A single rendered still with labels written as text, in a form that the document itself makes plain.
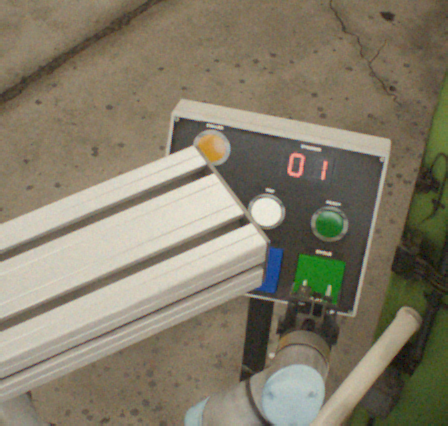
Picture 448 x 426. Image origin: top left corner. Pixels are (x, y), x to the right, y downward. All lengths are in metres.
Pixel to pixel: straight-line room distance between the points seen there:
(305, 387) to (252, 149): 0.50
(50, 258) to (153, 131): 2.81
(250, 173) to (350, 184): 0.15
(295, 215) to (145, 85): 1.74
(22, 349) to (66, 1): 3.26
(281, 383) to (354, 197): 0.47
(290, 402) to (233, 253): 0.85
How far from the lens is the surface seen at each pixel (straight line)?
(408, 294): 2.45
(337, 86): 3.73
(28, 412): 1.40
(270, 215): 1.99
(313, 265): 2.01
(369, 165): 1.96
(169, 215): 0.78
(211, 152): 1.97
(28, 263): 0.76
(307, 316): 1.73
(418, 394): 2.67
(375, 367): 2.39
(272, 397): 1.61
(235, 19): 3.90
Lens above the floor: 2.64
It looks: 51 degrees down
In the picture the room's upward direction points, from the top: 5 degrees clockwise
